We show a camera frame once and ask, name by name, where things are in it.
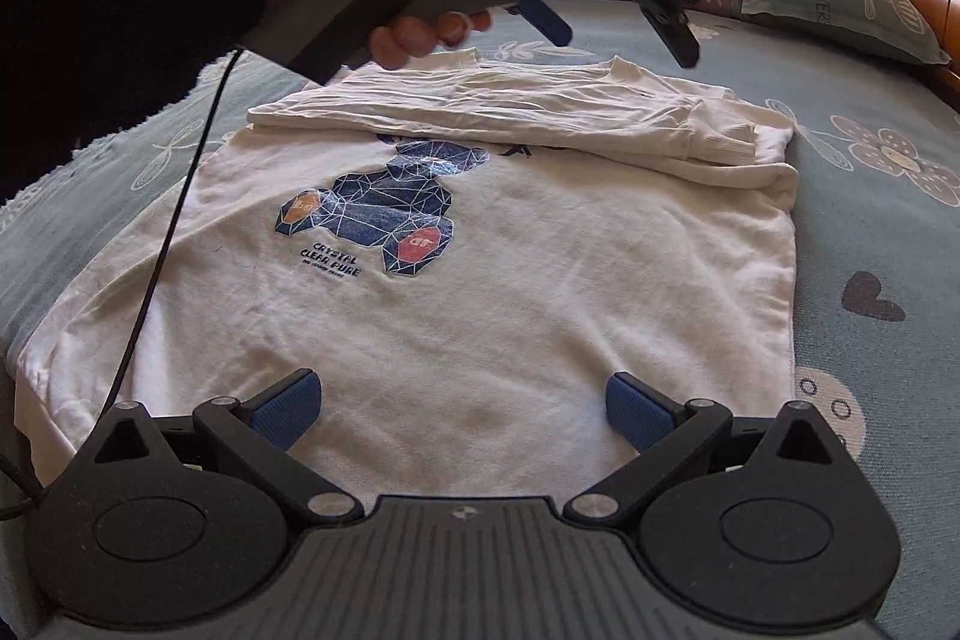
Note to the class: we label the blue floral bed sheet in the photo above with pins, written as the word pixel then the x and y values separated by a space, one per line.
pixel 847 212

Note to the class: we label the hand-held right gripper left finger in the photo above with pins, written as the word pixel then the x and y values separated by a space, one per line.
pixel 289 407

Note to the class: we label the white printed long-sleeve shirt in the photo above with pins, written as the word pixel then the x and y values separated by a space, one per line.
pixel 487 280

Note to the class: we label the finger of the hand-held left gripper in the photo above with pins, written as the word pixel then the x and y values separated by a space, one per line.
pixel 547 21
pixel 679 44

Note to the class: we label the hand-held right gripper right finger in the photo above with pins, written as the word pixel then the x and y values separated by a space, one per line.
pixel 637 411

